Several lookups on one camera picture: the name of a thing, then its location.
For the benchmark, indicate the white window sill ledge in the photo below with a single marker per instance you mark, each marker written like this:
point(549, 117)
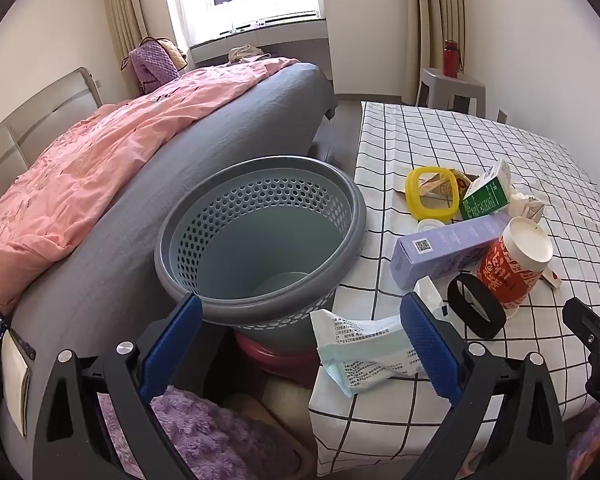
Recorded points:
point(280, 42)

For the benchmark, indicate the pink duvet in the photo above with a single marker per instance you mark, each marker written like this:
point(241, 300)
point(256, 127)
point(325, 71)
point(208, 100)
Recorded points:
point(105, 160)

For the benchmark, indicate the beige quilted bag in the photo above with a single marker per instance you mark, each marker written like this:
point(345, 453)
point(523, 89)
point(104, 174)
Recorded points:
point(175, 52)

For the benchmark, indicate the white teal mask packet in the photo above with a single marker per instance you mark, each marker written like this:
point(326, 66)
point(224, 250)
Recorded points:
point(360, 350)

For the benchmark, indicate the purple quilted bag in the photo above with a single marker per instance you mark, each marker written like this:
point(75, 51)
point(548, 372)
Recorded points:
point(152, 67)

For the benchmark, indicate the white black checked tablecloth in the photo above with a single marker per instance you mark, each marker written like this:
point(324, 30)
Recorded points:
point(430, 145)

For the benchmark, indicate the red paper cup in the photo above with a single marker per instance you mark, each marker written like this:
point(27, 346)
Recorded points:
point(507, 275)

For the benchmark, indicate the wall socket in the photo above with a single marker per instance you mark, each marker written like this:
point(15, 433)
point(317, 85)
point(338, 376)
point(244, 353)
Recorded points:
point(502, 115)

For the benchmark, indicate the beige crumpled garment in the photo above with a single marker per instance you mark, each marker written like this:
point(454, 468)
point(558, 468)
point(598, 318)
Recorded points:
point(244, 54)

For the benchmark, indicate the white round cap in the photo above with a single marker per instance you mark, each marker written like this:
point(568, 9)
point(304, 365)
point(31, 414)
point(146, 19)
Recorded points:
point(431, 226)

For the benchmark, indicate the black metal bracket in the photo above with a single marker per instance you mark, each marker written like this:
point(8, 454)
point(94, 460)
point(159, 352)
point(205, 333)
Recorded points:
point(22, 345)

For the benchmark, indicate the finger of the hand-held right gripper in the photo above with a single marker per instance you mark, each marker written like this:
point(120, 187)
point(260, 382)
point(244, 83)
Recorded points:
point(592, 330)

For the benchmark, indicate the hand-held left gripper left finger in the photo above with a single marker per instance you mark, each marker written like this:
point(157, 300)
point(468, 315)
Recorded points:
point(172, 340)

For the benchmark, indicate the grey perforated plastic basket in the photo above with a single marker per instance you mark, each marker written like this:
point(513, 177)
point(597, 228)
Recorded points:
point(205, 240)

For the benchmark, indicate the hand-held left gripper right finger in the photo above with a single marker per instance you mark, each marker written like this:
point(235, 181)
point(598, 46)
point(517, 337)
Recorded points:
point(430, 350)

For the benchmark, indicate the white paper card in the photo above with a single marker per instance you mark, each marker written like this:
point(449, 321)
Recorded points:
point(15, 385)

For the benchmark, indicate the brown snack wrapper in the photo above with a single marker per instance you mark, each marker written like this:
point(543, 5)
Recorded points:
point(467, 180)

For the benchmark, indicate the grey padded headboard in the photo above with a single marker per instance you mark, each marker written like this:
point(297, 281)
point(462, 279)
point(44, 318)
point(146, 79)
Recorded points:
point(30, 115)

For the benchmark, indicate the grey plastic stool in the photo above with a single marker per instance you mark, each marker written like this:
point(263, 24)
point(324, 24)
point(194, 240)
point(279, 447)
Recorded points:
point(452, 85)

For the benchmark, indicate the beige curtain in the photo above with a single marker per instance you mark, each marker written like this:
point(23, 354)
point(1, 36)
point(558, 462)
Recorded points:
point(435, 10)
point(125, 25)

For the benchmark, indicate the red water bottle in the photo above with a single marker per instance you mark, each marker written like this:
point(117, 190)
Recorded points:
point(450, 60)

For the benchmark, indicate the purple fluffy slipper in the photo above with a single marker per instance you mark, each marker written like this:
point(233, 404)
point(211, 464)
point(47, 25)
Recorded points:
point(205, 435)
point(590, 440)

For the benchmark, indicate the purple toothpaste box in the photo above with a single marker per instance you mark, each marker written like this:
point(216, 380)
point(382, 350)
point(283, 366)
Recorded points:
point(445, 250)

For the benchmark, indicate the white tissue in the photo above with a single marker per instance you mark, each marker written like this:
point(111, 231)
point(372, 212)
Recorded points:
point(527, 205)

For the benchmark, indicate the small red white box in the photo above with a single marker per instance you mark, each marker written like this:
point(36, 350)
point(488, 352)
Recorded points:
point(552, 277)

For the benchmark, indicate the green white carton box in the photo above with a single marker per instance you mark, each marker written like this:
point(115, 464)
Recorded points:
point(485, 195)

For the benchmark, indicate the beige slipper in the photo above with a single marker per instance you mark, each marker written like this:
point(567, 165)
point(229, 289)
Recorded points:
point(280, 400)

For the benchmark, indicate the grey sheeted bed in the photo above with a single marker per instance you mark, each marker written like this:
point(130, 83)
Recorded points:
point(130, 240)

